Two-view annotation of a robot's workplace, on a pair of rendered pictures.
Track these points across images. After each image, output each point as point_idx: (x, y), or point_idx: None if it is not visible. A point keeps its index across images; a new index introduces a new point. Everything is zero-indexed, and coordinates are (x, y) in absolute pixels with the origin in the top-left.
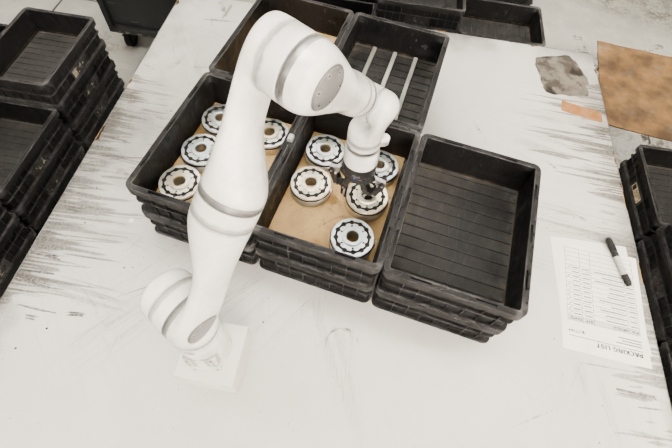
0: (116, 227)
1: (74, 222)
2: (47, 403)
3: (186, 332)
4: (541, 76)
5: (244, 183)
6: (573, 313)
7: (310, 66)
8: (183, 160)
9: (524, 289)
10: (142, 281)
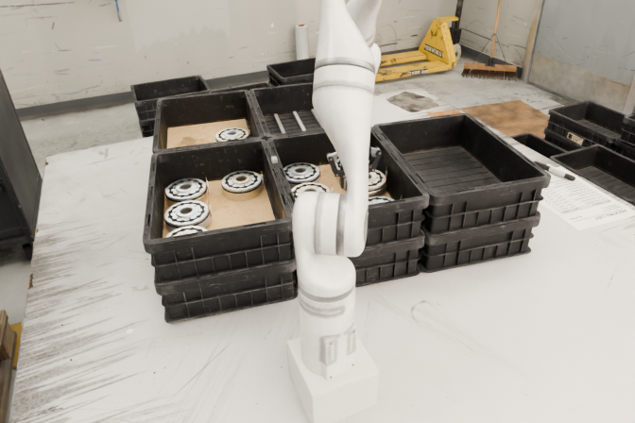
0: (115, 345)
1: (56, 365)
2: None
3: (362, 217)
4: (400, 106)
5: (363, 41)
6: (561, 210)
7: None
8: (174, 227)
9: (533, 165)
10: (187, 373)
